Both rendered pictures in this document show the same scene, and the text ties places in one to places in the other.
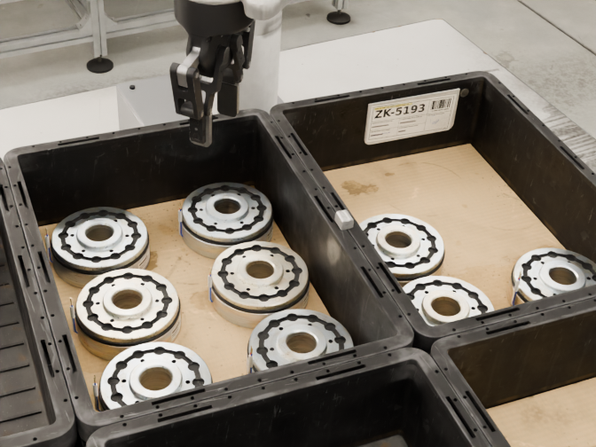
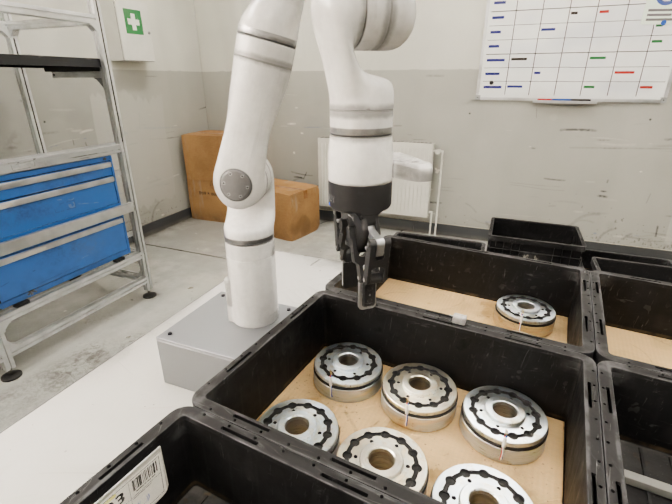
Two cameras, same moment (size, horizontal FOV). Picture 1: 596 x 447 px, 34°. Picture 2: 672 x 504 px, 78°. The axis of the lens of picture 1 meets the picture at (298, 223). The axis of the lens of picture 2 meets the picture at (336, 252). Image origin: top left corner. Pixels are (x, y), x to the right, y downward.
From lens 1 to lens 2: 69 cm
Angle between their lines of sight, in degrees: 36
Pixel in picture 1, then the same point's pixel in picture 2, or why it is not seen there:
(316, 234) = (433, 341)
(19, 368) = not seen: outside the picture
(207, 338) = (434, 452)
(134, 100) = (180, 340)
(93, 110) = (121, 370)
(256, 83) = (272, 289)
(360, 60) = not seen: hidden behind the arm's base
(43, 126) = (90, 399)
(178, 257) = (344, 412)
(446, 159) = (390, 288)
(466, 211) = (433, 305)
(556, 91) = not seen: hidden behind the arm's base
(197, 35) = (372, 214)
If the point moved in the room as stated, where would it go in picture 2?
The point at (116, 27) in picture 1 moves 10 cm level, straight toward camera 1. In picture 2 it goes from (18, 347) to (25, 355)
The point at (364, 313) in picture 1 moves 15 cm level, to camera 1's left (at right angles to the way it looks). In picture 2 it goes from (520, 367) to (449, 418)
